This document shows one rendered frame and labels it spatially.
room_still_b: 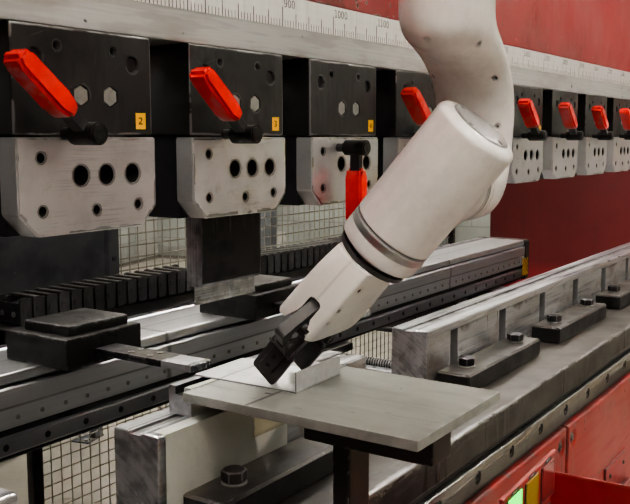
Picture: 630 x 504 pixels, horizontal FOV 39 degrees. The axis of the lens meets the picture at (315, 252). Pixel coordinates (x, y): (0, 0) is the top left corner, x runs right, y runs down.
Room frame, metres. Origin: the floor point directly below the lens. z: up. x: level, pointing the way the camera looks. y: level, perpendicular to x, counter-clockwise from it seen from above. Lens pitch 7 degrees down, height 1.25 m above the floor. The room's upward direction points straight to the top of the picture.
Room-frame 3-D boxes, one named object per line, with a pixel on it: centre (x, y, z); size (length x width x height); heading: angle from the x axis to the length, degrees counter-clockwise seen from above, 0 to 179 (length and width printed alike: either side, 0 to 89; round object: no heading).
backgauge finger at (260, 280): (1.34, 0.04, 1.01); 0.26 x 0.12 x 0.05; 56
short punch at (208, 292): (0.96, 0.10, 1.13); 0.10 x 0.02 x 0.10; 146
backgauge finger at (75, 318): (1.05, 0.23, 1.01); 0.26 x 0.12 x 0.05; 56
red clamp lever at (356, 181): (1.05, -0.04, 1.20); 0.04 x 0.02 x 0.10; 56
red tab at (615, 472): (1.72, -0.61, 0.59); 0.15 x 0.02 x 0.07; 146
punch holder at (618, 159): (2.10, -0.67, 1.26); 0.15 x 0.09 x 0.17; 146
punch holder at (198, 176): (0.94, 0.11, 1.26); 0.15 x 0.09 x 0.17; 146
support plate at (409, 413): (0.88, -0.03, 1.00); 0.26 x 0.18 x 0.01; 56
